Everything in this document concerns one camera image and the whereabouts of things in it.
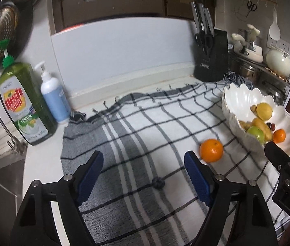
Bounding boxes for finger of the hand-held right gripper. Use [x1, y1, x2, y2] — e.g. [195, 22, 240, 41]
[264, 141, 290, 175]

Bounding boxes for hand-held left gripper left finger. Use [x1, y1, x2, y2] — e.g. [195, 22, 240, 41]
[9, 150, 104, 246]

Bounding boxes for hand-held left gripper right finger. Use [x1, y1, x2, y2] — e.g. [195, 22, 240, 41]
[184, 151, 279, 246]

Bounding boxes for orange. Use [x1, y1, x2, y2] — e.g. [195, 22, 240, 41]
[199, 139, 224, 163]
[272, 129, 287, 144]

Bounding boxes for oval yellow mango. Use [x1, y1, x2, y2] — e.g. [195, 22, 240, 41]
[252, 118, 273, 140]

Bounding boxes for green apple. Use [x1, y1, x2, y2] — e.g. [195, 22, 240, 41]
[247, 126, 266, 145]

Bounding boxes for dark purple round fruit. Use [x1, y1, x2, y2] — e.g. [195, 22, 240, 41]
[151, 177, 164, 189]

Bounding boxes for white scalloped bowl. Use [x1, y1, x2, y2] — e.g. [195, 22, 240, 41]
[222, 82, 290, 155]

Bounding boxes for round yellow fruit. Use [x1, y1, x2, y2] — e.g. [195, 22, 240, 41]
[256, 103, 273, 121]

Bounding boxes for metal corner rack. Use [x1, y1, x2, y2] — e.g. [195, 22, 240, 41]
[228, 51, 290, 108]

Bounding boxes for glass pot lid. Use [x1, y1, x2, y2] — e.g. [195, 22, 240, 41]
[261, 81, 285, 100]

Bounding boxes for grey checked cloth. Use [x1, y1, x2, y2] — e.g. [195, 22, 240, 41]
[60, 70, 290, 246]

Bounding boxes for wooden bead trivet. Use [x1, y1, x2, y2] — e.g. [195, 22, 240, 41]
[265, 67, 289, 81]

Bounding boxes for white and blue pump bottle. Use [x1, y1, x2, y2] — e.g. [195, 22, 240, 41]
[34, 61, 71, 124]

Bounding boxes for steel stockpot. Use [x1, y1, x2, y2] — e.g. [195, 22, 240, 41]
[238, 61, 261, 79]

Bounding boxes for cream ceramic pot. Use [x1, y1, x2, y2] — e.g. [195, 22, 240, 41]
[266, 48, 290, 77]

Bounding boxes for green dish soap bottle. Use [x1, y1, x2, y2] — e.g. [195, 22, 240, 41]
[0, 40, 58, 146]

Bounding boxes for black knife block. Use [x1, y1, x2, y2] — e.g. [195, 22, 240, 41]
[194, 29, 229, 82]

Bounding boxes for white rice spoon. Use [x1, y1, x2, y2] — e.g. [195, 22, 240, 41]
[269, 7, 281, 41]

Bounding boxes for black hanging scissors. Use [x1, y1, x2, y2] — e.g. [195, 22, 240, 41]
[247, 0, 257, 17]

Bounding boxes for steel saucepan with cream handle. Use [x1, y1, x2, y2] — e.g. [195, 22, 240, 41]
[245, 24, 261, 49]

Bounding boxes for black-handled kitchen scissors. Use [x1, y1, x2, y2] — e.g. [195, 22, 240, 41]
[196, 34, 212, 55]

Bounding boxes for wire trivet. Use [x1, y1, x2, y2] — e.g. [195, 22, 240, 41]
[233, 4, 250, 21]

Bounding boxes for steel-handled knife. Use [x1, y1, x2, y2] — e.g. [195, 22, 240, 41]
[191, 2, 200, 34]
[204, 8, 215, 36]
[198, 3, 207, 35]

